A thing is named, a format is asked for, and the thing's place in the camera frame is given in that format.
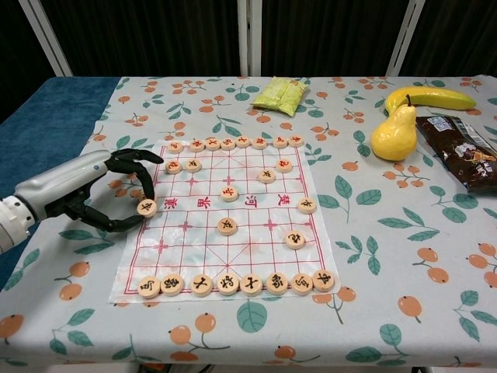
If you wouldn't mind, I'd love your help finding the yellow toy banana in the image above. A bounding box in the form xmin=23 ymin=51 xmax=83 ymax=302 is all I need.
xmin=384 ymin=87 xmax=478 ymax=114

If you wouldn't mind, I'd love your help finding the black chariot wooden chess piece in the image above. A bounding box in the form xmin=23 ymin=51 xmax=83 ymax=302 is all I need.
xmin=136 ymin=198 xmax=158 ymax=217
xmin=312 ymin=270 xmax=335 ymax=293

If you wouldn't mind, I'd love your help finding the floral print tablecloth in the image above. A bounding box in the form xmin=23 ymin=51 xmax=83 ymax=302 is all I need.
xmin=0 ymin=75 xmax=497 ymax=373

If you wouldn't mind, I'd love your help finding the white metal frame post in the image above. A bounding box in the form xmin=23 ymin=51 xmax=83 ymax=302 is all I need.
xmin=21 ymin=0 xmax=74 ymax=77
xmin=385 ymin=0 xmax=425 ymax=78
xmin=237 ymin=0 xmax=264 ymax=77

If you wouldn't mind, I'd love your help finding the brown snack bag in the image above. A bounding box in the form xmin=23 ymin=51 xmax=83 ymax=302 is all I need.
xmin=415 ymin=115 xmax=497 ymax=194

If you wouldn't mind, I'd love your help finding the black cannon wooden chess piece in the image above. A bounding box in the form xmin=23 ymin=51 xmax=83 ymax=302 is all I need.
xmin=285 ymin=231 xmax=306 ymax=250

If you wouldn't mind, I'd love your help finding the white plastic chess board sheet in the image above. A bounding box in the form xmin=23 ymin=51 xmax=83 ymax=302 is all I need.
xmin=109 ymin=138 xmax=342 ymax=306

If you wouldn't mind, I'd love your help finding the yellow toy pear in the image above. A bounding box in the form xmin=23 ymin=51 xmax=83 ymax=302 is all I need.
xmin=370 ymin=94 xmax=418 ymax=162

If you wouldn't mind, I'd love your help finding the green snack packet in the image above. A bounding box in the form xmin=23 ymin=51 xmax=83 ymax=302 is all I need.
xmin=250 ymin=76 xmax=311 ymax=117

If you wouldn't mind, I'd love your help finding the blue plush cloth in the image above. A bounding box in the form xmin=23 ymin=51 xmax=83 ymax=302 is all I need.
xmin=0 ymin=76 xmax=121 ymax=292

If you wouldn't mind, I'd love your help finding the black backdrop curtain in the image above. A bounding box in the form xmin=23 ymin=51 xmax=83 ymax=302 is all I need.
xmin=0 ymin=0 xmax=497 ymax=125

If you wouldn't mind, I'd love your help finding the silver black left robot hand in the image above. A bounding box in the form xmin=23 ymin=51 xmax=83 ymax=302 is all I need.
xmin=14 ymin=148 xmax=165 ymax=234

